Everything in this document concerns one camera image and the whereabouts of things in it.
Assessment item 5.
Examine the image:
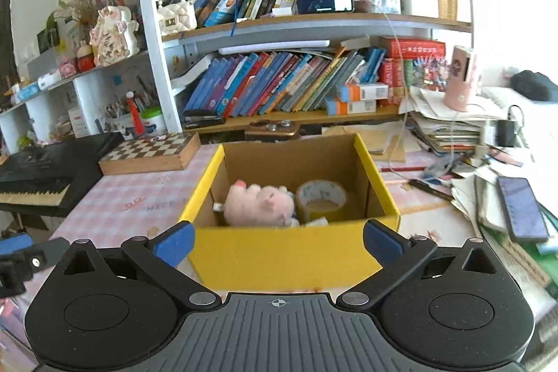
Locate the black electronic keyboard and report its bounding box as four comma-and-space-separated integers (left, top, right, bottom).
0, 132, 125, 219

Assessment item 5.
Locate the pile of papers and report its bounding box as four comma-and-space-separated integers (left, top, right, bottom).
407, 86, 506, 157

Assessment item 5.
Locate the wooden chessboard box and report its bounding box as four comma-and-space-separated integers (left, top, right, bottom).
99, 132, 202, 176

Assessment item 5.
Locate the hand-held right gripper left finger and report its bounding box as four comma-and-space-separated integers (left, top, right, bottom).
46, 219, 221, 309

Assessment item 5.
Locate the white tissue pack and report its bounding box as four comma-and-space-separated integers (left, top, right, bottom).
38, 71, 62, 90

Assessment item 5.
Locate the pink bunny ornament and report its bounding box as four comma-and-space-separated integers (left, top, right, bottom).
89, 5, 140, 68

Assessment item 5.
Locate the row of leaning blue books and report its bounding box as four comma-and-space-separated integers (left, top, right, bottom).
183, 45, 389, 117

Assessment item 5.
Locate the white quilted handbag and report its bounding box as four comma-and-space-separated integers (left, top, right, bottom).
156, 0, 198, 36

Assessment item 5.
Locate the red round bottle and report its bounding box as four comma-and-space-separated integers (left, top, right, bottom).
76, 41, 94, 72

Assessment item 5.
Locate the white shelf light bar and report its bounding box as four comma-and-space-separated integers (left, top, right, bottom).
218, 40, 331, 55

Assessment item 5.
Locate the blue tissue pack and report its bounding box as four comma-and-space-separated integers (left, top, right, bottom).
11, 82, 42, 103

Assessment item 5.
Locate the pink tumbler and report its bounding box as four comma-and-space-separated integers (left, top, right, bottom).
444, 45, 478, 112

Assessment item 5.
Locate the flat lying smartphone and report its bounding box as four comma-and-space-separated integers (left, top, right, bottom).
497, 177, 550, 243

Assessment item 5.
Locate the white pen holder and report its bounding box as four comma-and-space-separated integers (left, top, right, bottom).
105, 93, 134, 133

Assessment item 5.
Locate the dried flower bunch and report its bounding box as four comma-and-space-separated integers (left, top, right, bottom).
46, 0, 105, 50

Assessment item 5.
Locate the black power adapter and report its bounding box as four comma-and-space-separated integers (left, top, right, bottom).
497, 119, 517, 147

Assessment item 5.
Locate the black pen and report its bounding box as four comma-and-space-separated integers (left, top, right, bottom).
407, 179, 454, 200

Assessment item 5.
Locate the yellow tape roll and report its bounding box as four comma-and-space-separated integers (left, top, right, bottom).
295, 179, 348, 222

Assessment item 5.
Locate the white and wood bookshelf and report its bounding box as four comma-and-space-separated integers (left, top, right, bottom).
0, 0, 474, 142

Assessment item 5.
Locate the yellow cardboard box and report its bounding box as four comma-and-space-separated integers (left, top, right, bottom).
176, 132, 401, 290

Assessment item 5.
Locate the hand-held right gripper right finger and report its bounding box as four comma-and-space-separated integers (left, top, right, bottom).
335, 219, 515, 309

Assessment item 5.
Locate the propped black smartphone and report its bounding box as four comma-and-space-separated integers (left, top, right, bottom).
295, 0, 355, 14

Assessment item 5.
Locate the red book box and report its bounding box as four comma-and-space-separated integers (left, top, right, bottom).
379, 36, 446, 59

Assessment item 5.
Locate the pink checked desktop tablecloth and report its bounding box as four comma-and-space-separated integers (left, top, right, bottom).
46, 143, 482, 294

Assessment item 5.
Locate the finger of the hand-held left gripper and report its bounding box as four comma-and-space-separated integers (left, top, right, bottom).
0, 238, 71, 298
0, 233, 35, 257

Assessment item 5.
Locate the white box red label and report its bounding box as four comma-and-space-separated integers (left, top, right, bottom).
67, 108, 90, 137

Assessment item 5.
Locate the black hat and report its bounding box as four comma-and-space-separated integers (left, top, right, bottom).
510, 70, 558, 103

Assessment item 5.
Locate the orange and white medicine box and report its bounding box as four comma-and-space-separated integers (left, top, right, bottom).
326, 98, 377, 116
341, 82, 390, 103

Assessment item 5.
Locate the pink plush toy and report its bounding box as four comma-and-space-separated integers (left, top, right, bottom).
223, 179, 295, 228

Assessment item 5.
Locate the red tassel pendant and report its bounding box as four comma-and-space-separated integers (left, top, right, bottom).
126, 91, 144, 135

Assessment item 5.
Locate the black stapler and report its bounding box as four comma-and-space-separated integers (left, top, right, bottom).
183, 114, 226, 129

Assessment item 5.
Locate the white jar green lid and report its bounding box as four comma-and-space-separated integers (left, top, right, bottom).
139, 107, 167, 135

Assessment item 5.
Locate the thick green book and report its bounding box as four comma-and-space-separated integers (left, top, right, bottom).
480, 219, 558, 294

